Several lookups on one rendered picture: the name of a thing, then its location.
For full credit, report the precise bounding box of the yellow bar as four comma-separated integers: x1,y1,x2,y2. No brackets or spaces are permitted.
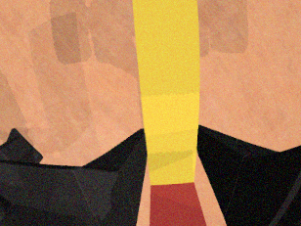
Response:
132,0,207,226

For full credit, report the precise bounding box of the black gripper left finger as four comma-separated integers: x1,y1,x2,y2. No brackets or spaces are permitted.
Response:
0,129,148,226

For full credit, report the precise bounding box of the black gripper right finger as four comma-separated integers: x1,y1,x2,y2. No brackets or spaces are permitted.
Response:
195,124,301,226

